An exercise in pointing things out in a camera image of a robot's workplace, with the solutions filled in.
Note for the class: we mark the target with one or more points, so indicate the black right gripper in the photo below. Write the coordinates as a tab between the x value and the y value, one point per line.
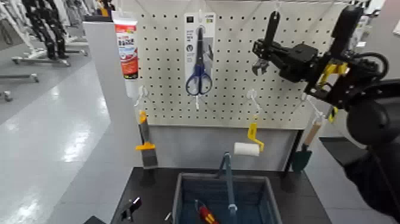
298	62

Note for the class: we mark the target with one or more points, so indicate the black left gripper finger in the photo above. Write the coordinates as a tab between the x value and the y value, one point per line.
168	216
131	208

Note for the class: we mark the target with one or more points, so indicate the black adjustable wrench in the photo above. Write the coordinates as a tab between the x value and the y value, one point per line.
272	25

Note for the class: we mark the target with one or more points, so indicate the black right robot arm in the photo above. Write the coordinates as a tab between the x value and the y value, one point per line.
372	122

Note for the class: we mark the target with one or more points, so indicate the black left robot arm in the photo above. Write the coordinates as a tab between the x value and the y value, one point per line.
93	220

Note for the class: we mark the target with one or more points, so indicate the teal plastic crate grey rim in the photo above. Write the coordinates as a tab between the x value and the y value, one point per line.
212	190

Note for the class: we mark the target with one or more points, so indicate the white pegboard hook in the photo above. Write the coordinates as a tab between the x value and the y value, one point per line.
315	109
142	92
197	103
200	15
251	94

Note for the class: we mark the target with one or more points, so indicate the beige pegboard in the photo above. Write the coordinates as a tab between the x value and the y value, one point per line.
237	94

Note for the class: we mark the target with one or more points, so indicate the white zip tie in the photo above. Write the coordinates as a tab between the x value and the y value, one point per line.
232	207

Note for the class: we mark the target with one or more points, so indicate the grey panel under pegboard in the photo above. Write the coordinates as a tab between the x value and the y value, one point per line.
193	147

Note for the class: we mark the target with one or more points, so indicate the black yellow hazard tape strip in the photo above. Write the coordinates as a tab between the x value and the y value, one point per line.
333	114

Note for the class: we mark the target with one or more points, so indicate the white red sealant tube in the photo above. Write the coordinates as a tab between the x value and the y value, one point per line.
127	47

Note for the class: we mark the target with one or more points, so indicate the grey wheeled stand base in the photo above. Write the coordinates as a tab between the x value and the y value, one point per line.
7	95
40	60
18	76

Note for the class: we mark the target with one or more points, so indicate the black robot on stand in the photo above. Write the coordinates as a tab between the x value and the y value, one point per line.
47	25

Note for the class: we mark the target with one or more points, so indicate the white robot on stand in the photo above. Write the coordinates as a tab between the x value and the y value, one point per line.
12	15

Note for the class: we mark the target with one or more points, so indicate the black pegboard stand post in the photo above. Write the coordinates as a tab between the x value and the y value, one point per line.
293	147

